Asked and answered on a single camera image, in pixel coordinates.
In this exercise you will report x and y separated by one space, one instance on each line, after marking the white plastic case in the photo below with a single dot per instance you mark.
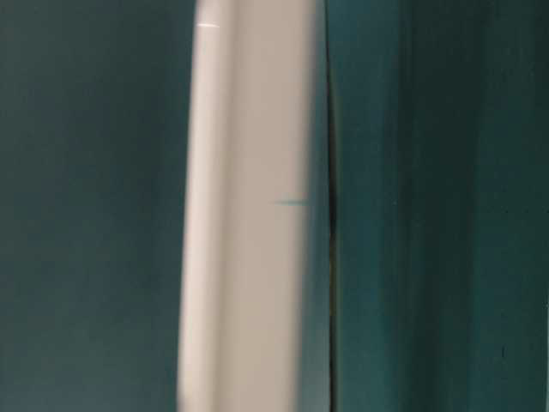
254 317

